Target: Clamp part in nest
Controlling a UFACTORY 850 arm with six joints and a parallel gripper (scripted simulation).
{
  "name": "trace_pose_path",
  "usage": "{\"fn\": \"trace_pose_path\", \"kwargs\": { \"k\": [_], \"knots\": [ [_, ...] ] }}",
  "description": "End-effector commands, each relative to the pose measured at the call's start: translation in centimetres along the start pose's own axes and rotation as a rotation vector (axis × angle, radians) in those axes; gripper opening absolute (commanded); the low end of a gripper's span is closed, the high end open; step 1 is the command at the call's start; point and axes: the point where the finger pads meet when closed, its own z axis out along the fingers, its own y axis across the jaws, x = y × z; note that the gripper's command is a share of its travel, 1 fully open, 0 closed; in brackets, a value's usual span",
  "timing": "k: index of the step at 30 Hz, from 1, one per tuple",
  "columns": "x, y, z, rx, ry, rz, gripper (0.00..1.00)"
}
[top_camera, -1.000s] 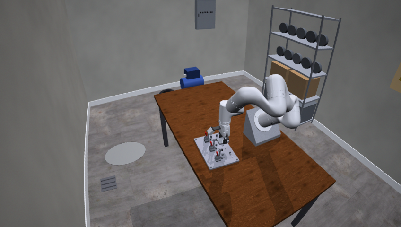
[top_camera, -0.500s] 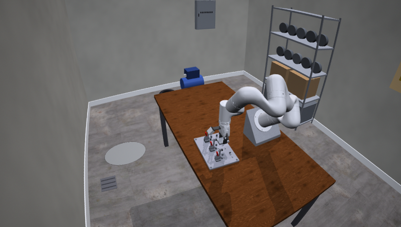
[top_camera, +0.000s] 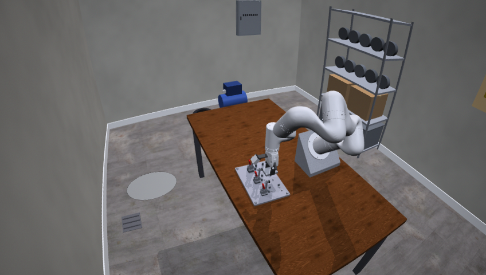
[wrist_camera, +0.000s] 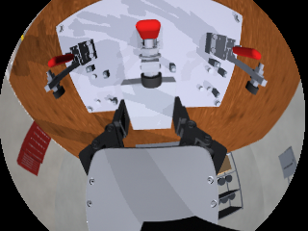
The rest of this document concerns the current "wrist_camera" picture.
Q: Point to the black toggle clamp with red handle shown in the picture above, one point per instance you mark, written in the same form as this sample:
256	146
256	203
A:
83	51

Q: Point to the grey toggle clamp with red handle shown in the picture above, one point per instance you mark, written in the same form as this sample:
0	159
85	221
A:
219	46

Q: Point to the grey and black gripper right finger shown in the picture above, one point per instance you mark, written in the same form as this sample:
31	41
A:
188	131

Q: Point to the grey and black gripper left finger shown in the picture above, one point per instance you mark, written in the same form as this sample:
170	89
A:
111	137

